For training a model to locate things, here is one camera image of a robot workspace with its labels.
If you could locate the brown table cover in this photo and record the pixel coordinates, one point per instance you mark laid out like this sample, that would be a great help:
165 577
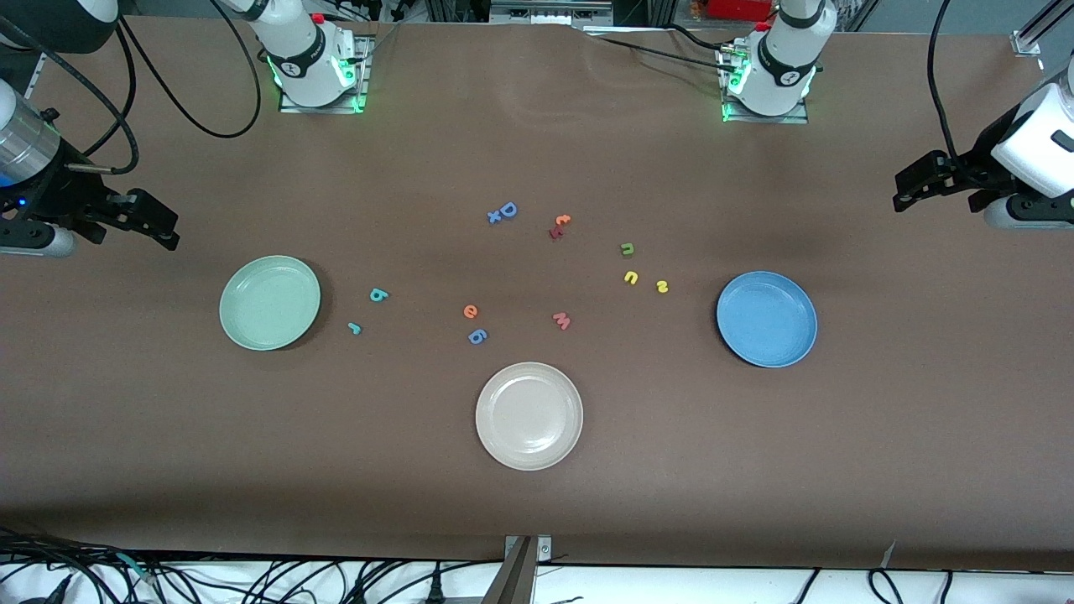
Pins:
537 134

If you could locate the blue letter g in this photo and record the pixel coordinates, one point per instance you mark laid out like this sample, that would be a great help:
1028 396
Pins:
477 337

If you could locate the beige plate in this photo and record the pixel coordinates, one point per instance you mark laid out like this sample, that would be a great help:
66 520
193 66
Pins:
529 415

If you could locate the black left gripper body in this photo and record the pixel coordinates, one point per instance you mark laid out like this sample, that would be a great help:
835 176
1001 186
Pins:
983 157

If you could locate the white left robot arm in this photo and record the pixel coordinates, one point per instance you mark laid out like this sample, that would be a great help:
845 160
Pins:
784 67

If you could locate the aluminium frame rail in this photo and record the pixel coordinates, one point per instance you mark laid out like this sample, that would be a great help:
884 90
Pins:
38 80
1036 29

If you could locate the light green plate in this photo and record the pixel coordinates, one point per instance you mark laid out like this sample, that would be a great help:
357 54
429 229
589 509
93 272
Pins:
268 302

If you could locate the pink letter w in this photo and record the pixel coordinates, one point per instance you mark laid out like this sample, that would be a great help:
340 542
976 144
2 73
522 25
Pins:
561 322

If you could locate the blue plate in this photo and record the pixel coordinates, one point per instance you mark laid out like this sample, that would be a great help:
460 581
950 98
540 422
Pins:
768 319

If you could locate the black power plug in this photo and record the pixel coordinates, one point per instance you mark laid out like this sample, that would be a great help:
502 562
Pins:
57 591
435 591

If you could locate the aluminium profile beam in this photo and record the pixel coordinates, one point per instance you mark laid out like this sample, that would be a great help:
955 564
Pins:
513 583

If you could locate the white paper scrap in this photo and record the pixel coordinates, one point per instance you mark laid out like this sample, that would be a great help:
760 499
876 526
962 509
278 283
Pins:
888 554

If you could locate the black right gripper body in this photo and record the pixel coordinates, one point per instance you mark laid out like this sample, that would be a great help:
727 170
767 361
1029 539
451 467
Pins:
52 191

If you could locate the metal equipment rack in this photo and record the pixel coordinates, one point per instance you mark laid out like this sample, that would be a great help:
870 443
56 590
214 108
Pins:
545 13

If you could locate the small metal bracket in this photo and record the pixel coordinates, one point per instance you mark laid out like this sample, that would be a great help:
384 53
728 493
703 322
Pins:
544 549

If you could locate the red box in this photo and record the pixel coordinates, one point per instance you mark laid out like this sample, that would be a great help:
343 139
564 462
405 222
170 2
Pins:
738 8

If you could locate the blue letter D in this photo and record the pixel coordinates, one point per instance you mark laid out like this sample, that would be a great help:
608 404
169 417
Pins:
503 211

